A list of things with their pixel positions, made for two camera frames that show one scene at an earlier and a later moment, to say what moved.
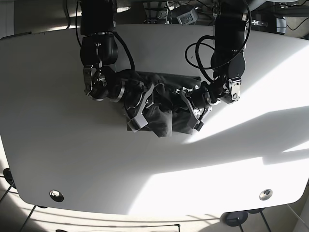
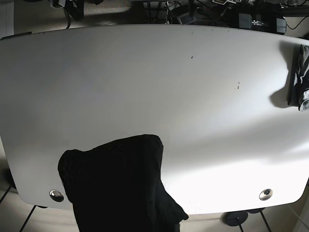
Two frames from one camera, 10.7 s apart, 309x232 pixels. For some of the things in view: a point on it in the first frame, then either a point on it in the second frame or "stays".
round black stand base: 234,218 stays
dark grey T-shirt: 170,112 -> 299,76
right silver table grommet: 265,195 stays
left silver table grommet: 56,195 stays
